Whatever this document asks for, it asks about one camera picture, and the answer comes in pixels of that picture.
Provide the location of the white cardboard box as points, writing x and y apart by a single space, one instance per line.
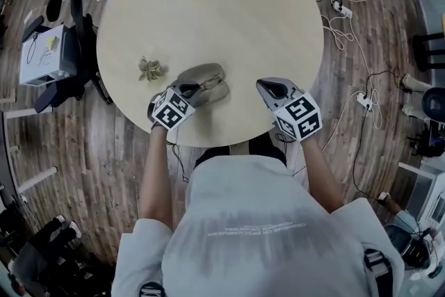
40 55

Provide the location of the person's left forearm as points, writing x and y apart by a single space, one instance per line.
156 177

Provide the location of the small dried plant ornament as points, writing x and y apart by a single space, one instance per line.
149 69

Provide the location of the person's right forearm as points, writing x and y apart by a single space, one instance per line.
321 174

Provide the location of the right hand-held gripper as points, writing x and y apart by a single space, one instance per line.
299 114

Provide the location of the black office chair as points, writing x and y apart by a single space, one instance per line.
74 45

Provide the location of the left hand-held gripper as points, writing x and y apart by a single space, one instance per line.
172 111

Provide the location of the person's white shirt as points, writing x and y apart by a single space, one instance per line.
257 236

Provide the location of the beige oval case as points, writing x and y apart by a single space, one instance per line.
217 94

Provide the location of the black round chair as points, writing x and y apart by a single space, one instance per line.
432 102

